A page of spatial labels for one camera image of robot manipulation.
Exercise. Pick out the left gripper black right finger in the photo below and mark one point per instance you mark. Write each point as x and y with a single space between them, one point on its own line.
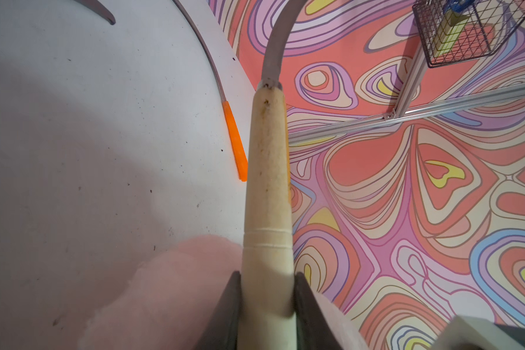
313 331

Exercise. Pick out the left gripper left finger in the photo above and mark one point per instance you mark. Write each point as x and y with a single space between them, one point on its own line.
222 329

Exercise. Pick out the wooden handled sickle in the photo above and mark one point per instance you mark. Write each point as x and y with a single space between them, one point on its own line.
267 319
97 7

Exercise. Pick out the pink terry rag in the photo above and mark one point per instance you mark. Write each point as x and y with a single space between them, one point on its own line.
170 300

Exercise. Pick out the yellow block in basket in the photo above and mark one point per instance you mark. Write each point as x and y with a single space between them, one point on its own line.
448 32

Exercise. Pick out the blue tool in basket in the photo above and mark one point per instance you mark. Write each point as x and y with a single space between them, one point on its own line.
457 6

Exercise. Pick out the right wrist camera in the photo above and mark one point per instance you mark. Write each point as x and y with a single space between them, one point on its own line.
466 332

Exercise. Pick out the orange handled sickle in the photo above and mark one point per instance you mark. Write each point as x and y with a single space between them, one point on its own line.
233 132

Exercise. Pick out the back wire basket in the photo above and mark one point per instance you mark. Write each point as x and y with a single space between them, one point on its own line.
491 25

